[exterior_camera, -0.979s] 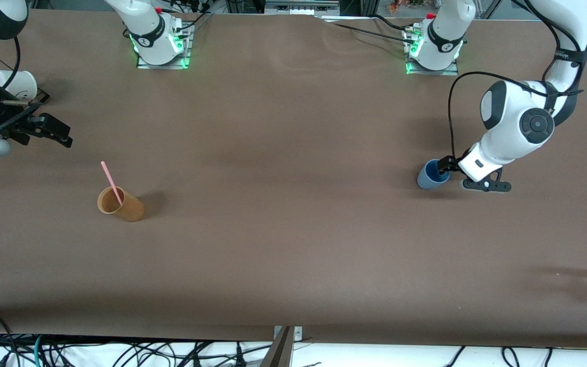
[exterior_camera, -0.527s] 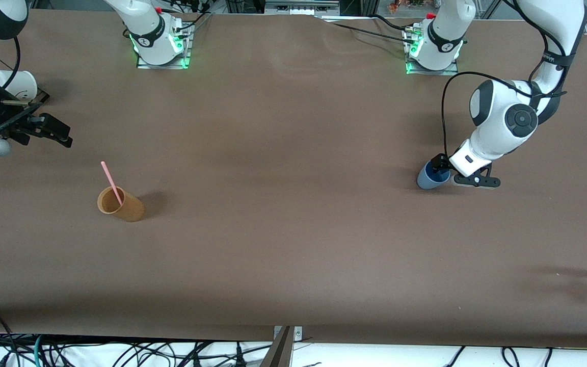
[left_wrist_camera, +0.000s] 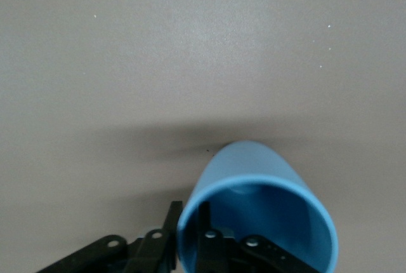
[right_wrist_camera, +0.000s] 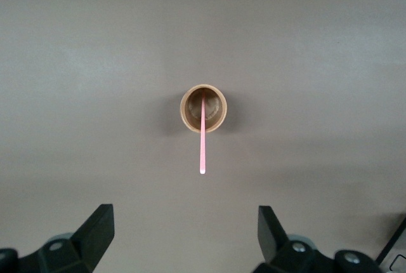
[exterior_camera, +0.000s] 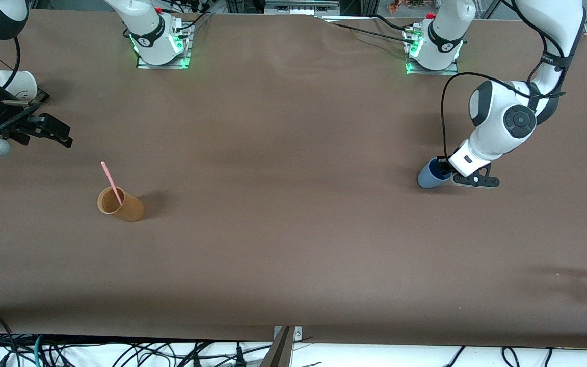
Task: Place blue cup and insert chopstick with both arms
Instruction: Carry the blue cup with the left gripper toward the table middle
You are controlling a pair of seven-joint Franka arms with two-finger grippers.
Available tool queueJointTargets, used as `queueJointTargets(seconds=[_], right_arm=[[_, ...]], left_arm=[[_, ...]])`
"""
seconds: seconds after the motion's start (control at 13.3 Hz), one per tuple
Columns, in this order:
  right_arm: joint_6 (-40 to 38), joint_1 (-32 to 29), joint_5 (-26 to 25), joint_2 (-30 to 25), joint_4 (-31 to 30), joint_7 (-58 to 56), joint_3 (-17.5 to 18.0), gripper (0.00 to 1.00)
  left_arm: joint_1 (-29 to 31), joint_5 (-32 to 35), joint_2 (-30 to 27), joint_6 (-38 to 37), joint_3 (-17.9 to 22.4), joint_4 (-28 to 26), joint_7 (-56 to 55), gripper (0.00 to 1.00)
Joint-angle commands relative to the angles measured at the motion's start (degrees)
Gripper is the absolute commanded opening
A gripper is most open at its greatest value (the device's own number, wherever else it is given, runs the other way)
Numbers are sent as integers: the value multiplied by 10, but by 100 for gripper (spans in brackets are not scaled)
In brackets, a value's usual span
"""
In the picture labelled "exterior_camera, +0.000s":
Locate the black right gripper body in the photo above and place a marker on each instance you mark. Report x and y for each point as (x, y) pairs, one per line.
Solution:
(14, 124)

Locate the blue plastic cup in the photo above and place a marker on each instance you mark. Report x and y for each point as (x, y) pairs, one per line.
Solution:
(429, 179)

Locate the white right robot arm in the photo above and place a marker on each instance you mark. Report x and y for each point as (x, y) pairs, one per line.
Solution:
(145, 30)

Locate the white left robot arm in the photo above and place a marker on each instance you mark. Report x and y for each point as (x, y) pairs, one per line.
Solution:
(497, 132)

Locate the white paper cup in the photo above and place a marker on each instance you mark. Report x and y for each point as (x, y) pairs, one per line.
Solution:
(21, 84)

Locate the brown paper cup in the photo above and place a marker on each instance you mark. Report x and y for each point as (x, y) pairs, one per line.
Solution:
(133, 209)

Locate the clear case with red parts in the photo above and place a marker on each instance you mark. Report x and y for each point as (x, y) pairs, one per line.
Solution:
(405, 5)

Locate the grey equipment box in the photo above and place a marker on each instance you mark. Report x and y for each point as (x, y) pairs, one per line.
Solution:
(301, 6)

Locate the brown support beam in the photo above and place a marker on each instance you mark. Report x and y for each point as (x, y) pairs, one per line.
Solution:
(278, 354)

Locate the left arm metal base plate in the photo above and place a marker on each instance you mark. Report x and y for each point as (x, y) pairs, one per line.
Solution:
(446, 71)

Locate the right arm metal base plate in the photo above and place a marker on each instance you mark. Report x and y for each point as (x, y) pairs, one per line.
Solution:
(184, 51)

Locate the small metal bracket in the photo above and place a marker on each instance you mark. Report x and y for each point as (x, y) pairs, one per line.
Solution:
(298, 334)

